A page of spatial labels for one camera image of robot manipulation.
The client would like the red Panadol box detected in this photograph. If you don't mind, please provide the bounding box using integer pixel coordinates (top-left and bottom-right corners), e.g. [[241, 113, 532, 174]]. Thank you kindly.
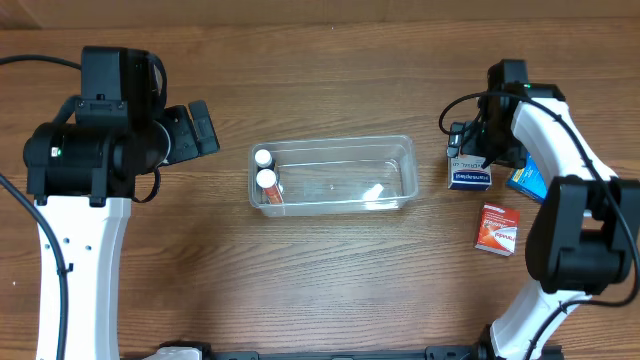
[[474, 203, 520, 256]]

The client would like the white Hansaplast plaster box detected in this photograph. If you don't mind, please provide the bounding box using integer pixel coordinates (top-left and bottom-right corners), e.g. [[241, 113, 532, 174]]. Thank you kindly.
[[447, 155, 492, 191]]

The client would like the clear plastic container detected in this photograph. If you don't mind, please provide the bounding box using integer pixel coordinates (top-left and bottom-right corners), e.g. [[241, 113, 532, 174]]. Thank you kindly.
[[248, 135, 419, 217]]

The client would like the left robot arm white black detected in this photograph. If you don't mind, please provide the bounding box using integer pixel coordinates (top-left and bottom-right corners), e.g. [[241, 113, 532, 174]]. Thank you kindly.
[[23, 46, 220, 359]]

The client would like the dark tube with white cap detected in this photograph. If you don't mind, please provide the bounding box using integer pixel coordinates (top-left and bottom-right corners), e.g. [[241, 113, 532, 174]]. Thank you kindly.
[[254, 149, 276, 170]]

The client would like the orange tube with white cap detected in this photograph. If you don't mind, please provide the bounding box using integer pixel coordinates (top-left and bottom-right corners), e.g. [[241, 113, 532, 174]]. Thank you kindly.
[[256, 169, 283, 204]]

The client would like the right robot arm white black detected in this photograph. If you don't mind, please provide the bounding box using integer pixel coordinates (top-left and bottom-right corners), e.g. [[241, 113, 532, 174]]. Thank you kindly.
[[441, 59, 639, 359]]

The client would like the blue VapoDrops lozenge box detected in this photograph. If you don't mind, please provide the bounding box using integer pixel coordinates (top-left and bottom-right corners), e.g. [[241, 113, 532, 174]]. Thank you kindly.
[[506, 154, 547, 204]]

